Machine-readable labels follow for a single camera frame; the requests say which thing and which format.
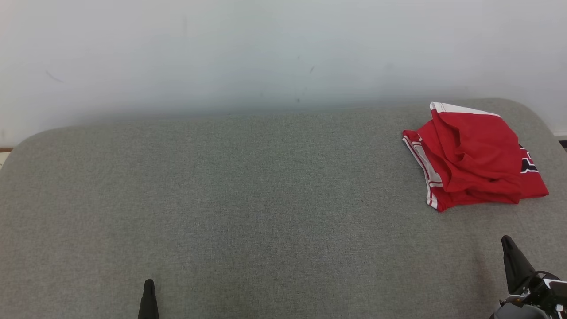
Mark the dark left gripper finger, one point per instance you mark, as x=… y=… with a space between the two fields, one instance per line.
x=149 y=305

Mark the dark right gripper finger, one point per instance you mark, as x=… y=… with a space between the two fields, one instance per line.
x=516 y=266

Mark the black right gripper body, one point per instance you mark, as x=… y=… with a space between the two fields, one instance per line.
x=547 y=290

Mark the red basketball jersey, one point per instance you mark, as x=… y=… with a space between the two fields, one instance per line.
x=536 y=184

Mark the red shorts with white stripe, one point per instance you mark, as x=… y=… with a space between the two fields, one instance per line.
x=474 y=146

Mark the black baseboard strip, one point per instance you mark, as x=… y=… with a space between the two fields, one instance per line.
x=564 y=145

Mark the grey fabric sofa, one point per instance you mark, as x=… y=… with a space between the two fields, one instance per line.
x=248 y=199

